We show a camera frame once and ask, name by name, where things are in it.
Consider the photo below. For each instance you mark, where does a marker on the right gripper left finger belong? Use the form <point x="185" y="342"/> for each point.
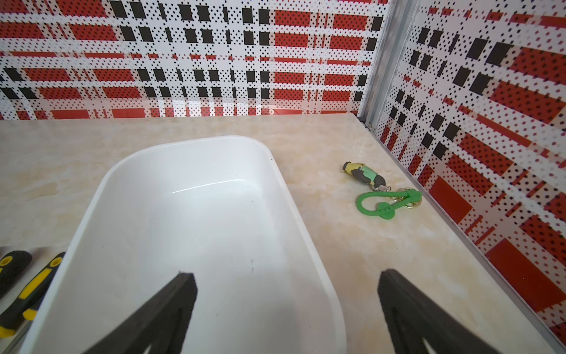
<point x="159" y="326"/>

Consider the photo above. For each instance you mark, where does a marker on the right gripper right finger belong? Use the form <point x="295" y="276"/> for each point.
<point x="416" y="323"/>

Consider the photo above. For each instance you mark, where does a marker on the white plastic storage box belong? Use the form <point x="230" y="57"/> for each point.
<point x="217" y="208"/>

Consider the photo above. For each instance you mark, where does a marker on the black yellow file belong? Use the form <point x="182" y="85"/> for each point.
<point x="26" y="304"/>
<point x="13" y="265"/>

